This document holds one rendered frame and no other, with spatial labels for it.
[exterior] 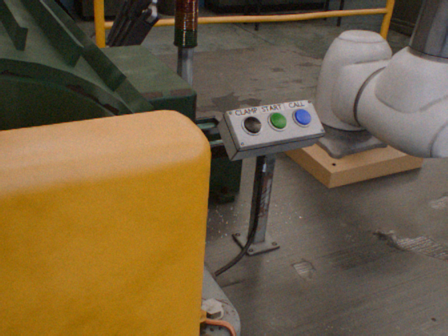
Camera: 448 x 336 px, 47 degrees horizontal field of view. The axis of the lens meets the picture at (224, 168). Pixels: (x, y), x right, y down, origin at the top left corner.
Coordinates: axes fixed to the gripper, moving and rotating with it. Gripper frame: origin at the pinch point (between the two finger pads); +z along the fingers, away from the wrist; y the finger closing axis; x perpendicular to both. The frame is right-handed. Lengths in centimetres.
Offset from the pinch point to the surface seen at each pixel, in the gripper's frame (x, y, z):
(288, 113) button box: 23.9, 19.6, -10.1
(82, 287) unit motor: -29, 74, -7
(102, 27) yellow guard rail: 83, -233, 16
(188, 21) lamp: 26.7, -33.1, -14.6
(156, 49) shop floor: 181, -352, 24
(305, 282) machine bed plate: 37, 32, 14
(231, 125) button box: 14.4, 20.0, -4.2
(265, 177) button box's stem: 27.1, 19.9, 1.7
